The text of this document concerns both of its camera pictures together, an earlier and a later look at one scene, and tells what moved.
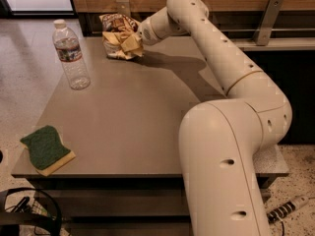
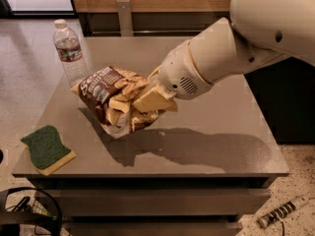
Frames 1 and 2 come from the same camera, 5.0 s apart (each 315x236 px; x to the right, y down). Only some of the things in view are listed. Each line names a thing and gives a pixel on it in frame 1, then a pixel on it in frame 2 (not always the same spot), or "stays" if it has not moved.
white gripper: (145, 34) to (179, 72)
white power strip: (285, 207) stays
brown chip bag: (121, 36) to (109, 94)
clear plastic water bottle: (69, 52) stays
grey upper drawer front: (121, 203) stays
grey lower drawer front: (130, 228) stays
